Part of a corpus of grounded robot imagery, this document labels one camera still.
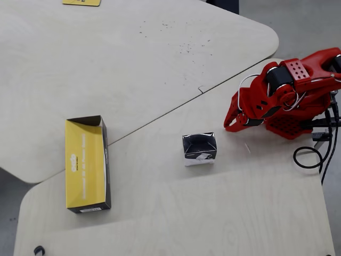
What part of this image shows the dark furniture piece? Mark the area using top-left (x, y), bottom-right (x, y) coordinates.
top-left (206, 0), bottom-right (240, 14)

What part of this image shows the black table clamp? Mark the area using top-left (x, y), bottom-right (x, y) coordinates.
top-left (303, 117), bottom-right (334, 142)

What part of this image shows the yellow card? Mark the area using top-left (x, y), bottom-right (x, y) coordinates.
top-left (62, 0), bottom-right (102, 6)

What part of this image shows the white servo cable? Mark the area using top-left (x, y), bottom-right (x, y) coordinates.
top-left (238, 73), bottom-right (341, 113)

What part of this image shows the open black yellow box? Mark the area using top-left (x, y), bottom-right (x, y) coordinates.
top-left (65, 115), bottom-right (112, 214)

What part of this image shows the black looped cable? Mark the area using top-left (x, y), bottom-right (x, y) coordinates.
top-left (293, 109), bottom-right (334, 174)

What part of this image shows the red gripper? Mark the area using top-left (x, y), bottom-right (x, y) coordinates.
top-left (223, 73), bottom-right (283, 133)

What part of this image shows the small black glossy box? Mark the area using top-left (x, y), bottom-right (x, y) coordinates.
top-left (182, 131), bottom-right (217, 167)

